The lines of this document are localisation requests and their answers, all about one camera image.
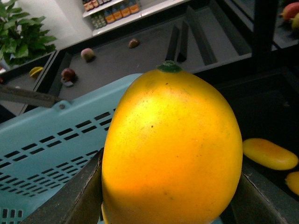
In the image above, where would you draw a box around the brown round fruit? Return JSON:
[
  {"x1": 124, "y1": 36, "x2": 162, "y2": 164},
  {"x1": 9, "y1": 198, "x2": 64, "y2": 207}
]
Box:
[{"x1": 128, "y1": 38, "x2": 140, "y2": 49}]

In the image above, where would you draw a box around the green red fruit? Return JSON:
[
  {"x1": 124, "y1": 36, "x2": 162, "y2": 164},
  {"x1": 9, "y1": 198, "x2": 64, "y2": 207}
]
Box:
[{"x1": 80, "y1": 48, "x2": 95, "y2": 62}]

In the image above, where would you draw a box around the black fruit display tray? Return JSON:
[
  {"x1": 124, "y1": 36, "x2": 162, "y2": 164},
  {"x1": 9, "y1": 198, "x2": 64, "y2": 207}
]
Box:
[{"x1": 193, "y1": 65, "x2": 299, "y2": 224}]

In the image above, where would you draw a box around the green potted plant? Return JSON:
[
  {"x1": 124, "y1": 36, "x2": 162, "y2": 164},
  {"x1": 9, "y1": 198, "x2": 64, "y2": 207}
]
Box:
[{"x1": 0, "y1": 0, "x2": 57, "y2": 68}]

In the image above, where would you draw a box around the yellow mango in tray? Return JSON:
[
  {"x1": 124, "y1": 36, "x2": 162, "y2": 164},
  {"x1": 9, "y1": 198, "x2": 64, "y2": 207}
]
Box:
[{"x1": 242, "y1": 138, "x2": 299, "y2": 170}]

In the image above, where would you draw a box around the dark red mangosteen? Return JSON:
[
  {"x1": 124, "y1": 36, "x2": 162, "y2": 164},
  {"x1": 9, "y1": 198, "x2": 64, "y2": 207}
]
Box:
[{"x1": 61, "y1": 68, "x2": 76, "y2": 82}]

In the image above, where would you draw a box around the large yellow mango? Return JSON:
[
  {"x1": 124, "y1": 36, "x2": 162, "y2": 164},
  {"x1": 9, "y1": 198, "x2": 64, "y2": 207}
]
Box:
[{"x1": 102, "y1": 61, "x2": 242, "y2": 224}]

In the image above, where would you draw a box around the light blue plastic basket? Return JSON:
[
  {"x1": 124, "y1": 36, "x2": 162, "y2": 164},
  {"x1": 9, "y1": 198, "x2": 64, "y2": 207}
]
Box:
[{"x1": 0, "y1": 74, "x2": 139, "y2": 224}]

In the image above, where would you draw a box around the yellow star fruit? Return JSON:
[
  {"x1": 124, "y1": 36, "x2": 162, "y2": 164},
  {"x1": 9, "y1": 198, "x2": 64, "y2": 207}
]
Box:
[{"x1": 29, "y1": 66, "x2": 43, "y2": 79}]

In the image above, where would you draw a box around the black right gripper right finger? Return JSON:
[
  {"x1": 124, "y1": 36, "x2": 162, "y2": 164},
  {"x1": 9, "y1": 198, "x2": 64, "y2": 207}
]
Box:
[{"x1": 231, "y1": 173, "x2": 299, "y2": 224}]

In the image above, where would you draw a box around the yellow mango at edge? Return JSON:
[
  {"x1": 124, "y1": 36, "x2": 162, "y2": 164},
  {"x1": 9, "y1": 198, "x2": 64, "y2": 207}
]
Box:
[{"x1": 285, "y1": 171, "x2": 299, "y2": 195}]

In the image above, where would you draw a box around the white shelf with bottles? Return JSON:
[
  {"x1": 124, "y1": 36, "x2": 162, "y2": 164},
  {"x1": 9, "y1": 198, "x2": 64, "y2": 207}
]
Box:
[{"x1": 83, "y1": 0, "x2": 186, "y2": 36}]

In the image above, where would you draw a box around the brown basket handle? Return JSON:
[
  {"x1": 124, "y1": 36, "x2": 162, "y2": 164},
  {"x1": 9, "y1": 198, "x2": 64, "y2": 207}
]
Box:
[{"x1": 0, "y1": 84, "x2": 62, "y2": 108}]

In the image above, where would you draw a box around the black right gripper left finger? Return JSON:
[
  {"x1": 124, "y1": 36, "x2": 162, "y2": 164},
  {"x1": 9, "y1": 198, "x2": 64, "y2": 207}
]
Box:
[{"x1": 21, "y1": 149, "x2": 103, "y2": 224}]

